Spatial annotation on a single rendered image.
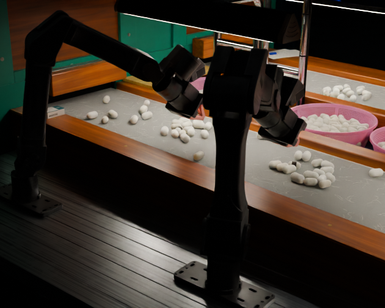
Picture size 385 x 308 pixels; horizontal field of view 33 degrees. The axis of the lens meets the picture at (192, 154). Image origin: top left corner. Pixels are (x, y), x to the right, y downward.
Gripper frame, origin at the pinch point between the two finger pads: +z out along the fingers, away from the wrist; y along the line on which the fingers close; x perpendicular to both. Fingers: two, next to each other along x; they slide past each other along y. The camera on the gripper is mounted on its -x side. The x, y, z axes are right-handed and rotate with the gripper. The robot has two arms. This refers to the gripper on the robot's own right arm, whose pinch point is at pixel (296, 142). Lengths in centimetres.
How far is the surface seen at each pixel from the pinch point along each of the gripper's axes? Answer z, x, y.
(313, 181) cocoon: 0.9, 7.5, -8.2
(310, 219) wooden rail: -13.9, 18.4, -19.7
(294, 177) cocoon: -0.2, 8.4, -3.8
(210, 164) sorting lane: -3.5, 13.1, 17.7
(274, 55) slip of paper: 68, -50, 69
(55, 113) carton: -13, 17, 70
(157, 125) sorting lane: 4.9, 6.1, 48.3
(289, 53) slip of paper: 74, -55, 68
